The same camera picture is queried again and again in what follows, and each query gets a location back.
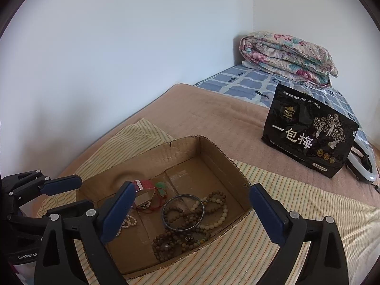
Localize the brown cardboard box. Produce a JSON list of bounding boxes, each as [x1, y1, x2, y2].
[[76, 135, 254, 280]]

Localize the wristwatch with red strap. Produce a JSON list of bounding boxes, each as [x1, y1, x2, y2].
[[132, 180, 158, 213]]

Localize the red string with green pendant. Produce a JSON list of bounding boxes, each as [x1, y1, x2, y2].
[[148, 181, 170, 212]]

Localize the small pearl bracelet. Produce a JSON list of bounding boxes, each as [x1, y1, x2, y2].
[[114, 215, 138, 238]]

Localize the yellow striped blanket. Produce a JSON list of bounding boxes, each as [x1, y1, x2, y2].
[[36, 118, 380, 285]]

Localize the brown blanket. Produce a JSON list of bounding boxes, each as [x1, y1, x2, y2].
[[58, 83, 380, 208]]

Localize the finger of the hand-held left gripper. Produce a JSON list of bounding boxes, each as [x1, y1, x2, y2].
[[1, 170, 83, 200], [7, 201, 97, 236]]

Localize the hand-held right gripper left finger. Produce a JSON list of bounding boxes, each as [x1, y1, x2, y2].
[[34, 182, 136, 285]]

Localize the long wooden bead necklace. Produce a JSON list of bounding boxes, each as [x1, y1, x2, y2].
[[152, 193, 229, 263]]

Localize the folded floral quilt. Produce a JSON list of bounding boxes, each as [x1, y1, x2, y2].
[[239, 31, 339, 89]]

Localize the white ring light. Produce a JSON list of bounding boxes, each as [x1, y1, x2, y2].
[[346, 128, 378, 185]]

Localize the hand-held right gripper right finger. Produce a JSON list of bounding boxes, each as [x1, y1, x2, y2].
[[249, 183, 349, 285]]

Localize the thin blue bangle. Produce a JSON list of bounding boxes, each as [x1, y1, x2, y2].
[[162, 194, 205, 231]]

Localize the black snack bag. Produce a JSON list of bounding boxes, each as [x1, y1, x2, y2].
[[261, 83, 360, 179]]

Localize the white bead bracelet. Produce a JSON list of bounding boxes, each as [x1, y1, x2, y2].
[[190, 191, 229, 232]]

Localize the blue checked bedsheet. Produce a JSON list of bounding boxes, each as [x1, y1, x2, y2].
[[193, 64, 371, 146]]

